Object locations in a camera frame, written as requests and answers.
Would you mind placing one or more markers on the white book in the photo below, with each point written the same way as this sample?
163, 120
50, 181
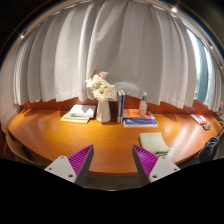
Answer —
82, 110

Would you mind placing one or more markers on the grey upright book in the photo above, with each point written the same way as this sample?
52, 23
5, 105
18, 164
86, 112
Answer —
118, 106

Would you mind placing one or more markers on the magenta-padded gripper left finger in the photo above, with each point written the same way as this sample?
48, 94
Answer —
63, 167

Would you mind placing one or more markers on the white curtain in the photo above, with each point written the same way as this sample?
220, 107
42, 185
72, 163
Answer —
110, 43

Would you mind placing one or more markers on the blue upright book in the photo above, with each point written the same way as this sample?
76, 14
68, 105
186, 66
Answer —
123, 105

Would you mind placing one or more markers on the grey-green towel with yellow stripe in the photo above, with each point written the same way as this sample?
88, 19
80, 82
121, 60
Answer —
153, 143

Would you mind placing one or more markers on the clear plastic bottle green cap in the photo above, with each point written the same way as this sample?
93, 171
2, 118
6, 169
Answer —
143, 106

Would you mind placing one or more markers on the red and white booklet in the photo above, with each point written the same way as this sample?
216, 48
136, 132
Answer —
199, 118

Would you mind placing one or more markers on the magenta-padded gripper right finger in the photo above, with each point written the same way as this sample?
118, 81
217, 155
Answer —
161, 167

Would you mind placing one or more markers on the white and pink flower bouquet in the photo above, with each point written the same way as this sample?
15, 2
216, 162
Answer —
100, 88

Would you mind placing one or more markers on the orange book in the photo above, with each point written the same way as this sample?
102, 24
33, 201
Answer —
133, 114

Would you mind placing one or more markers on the small black device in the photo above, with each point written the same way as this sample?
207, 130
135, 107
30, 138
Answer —
206, 126

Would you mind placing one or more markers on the yellow book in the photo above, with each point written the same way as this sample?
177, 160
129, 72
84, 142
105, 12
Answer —
74, 119

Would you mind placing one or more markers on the white ceramic vase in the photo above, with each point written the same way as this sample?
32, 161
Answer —
103, 112

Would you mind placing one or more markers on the window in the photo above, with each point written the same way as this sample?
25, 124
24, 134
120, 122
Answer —
203, 66

